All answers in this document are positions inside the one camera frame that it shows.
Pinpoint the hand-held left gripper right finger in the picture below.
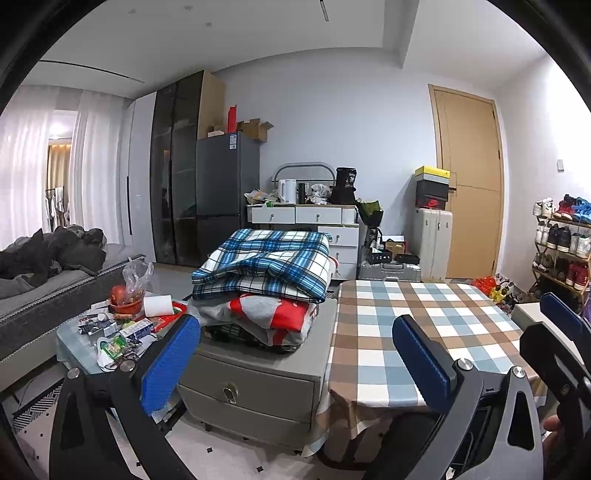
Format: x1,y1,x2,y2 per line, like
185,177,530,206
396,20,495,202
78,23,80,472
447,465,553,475
392,316,543,480

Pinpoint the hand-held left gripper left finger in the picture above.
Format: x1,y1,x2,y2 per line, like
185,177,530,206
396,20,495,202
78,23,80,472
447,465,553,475
50,314,202,480

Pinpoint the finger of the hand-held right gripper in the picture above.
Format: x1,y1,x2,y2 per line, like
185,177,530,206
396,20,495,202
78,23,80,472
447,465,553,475
519,322,591,416
539,292,591,352

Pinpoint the blue white plaid shirt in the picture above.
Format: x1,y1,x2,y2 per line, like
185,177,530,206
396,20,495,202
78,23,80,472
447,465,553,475
191,229,333,304

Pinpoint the pile of dark clothes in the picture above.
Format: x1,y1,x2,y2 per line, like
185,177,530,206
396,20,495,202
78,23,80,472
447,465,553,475
0,225,107,287

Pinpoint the person's right hand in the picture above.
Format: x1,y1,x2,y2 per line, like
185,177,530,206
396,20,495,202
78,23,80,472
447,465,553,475
543,414,565,445

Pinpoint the checkered tablecloth table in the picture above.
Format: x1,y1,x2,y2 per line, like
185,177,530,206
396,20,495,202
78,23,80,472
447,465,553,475
318,279,541,457

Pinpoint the white box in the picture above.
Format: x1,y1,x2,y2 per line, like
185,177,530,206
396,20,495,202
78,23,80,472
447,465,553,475
510,302,546,333

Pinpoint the wooden shoe rack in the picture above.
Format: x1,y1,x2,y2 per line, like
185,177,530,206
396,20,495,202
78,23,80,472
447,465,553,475
531,212,591,305

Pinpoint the blue white carton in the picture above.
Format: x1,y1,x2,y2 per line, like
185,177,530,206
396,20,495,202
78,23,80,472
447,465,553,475
120,320,153,343

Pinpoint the green snack packet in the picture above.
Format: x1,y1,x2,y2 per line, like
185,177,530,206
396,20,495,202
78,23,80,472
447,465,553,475
99,337,127,358

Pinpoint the white tissue roll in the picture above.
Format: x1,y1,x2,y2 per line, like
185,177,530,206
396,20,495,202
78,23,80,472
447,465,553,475
143,295,175,319

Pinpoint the row of assorted shoes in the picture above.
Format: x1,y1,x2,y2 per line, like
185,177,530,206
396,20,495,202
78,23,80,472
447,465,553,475
489,194,591,315

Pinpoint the red bowl of fruit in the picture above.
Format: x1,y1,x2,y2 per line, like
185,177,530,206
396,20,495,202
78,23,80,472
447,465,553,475
108,286,145,319

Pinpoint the grey drawer cabinet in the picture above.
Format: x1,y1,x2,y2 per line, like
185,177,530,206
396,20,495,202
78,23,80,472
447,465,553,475
178,295,340,455

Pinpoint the glass coffee table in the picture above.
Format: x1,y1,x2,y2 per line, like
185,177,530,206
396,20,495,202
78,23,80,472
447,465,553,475
55,295,195,402

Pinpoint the clear plastic bag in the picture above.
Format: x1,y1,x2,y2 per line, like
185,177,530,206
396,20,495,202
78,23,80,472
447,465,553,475
122,258,154,305

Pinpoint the silver aluminium suitcase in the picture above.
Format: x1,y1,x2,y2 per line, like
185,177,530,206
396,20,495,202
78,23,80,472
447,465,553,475
359,263,422,283

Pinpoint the red grey white garment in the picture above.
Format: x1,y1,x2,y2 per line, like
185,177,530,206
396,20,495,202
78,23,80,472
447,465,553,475
196,295,319,354

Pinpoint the white hard-shell suitcase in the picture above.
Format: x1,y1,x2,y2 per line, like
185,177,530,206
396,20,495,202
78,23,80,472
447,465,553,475
412,208,454,282

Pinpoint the grey sofa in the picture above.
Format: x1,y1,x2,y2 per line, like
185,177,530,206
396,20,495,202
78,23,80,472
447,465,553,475
0,244,144,370

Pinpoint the black white patterned mat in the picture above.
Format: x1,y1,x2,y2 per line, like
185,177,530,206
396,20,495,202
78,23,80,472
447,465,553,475
9,383,65,435

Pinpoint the wooden door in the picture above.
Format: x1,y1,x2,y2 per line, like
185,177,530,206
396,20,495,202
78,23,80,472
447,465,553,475
428,84,504,280

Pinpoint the green wrapped bouquet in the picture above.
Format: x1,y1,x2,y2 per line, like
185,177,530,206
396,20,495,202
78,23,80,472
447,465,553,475
358,199,384,227

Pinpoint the dark grey shoebox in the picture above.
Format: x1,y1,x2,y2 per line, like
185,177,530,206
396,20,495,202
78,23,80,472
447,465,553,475
416,179,450,199

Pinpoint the white drawer desk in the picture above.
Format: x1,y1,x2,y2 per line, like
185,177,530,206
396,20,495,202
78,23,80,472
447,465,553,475
247,204,361,280

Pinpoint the grey refrigerator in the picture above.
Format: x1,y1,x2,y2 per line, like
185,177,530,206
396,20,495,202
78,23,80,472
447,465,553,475
196,131,260,268

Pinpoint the tall dark glass cabinet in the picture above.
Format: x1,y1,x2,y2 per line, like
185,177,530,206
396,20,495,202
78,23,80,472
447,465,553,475
150,70,227,268

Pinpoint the white wardrobe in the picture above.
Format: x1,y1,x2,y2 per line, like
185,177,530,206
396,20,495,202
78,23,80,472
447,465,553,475
122,90,158,259

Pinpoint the black paper bag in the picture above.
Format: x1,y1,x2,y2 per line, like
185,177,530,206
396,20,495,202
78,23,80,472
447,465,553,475
330,167,358,206

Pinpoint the white sheer curtain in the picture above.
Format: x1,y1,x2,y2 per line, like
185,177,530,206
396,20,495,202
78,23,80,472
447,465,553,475
0,85,134,250

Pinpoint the open cardboard box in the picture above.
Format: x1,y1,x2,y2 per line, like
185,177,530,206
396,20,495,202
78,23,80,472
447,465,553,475
238,119,273,143

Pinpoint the metal folding bed frame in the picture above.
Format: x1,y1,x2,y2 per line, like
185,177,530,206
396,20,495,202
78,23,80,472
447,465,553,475
271,162,337,204

